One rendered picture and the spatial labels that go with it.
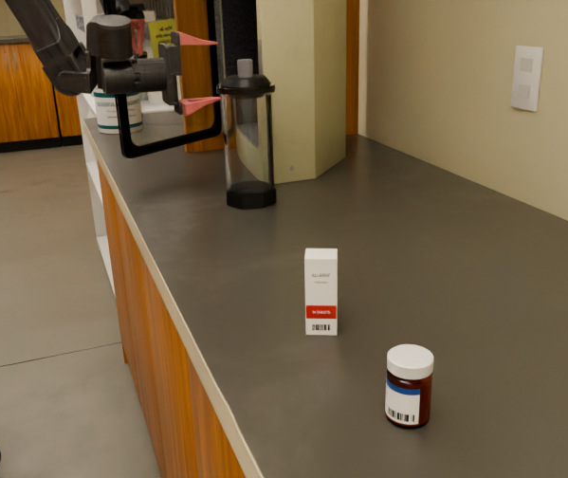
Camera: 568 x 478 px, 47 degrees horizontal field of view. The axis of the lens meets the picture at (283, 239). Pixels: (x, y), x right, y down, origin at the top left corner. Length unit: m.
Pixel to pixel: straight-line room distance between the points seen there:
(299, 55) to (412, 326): 0.71
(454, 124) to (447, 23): 0.22
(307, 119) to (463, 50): 0.36
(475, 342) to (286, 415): 0.26
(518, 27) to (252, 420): 0.94
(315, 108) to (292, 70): 0.10
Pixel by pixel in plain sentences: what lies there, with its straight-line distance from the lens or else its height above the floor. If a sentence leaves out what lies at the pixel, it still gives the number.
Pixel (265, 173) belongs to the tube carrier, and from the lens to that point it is 1.24.
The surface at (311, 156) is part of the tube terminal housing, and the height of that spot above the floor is 0.99.
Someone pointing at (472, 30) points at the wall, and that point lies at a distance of 1.47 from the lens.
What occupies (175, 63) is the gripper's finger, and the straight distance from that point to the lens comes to 1.17.
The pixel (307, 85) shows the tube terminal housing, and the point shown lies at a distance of 1.38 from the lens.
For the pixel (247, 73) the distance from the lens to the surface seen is 1.22.
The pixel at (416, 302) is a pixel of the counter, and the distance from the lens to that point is 0.88.
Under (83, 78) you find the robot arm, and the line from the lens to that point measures 1.17.
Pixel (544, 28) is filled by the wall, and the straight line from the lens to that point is 1.30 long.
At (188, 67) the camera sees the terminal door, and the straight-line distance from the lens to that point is 1.57.
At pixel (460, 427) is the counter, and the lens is 0.66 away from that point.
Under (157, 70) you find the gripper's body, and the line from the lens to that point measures 1.17.
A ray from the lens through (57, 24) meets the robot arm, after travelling 1.18.
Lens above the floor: 1.33
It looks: 21 degrees down
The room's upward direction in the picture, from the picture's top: 2 degrees counter-clockwise
